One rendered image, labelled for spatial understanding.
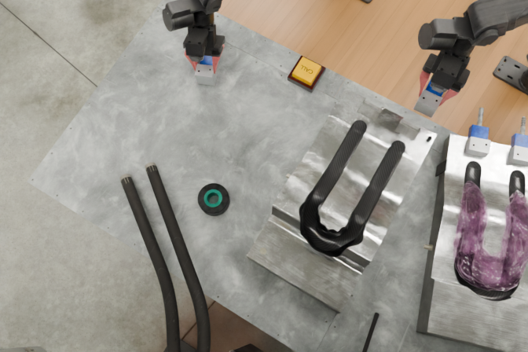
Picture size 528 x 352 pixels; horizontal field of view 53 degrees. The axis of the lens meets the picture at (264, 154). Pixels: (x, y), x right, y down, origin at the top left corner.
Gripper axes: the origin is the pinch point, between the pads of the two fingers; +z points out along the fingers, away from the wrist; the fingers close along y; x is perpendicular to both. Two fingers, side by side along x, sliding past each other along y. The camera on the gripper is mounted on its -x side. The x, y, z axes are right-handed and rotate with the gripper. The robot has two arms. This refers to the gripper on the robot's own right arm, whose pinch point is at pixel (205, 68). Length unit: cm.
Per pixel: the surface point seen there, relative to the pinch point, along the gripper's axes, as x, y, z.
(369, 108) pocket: -6.7, 45.4, 1.7
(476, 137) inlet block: -11, 73, 3
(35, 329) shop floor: -27, -66, 113
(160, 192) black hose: -31.5, -5.2, 17.5
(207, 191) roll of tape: -28.9, 6.6, 17.7
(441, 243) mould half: -37, 65, 16
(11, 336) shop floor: -30, -75, 115
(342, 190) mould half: -30, 40, 10
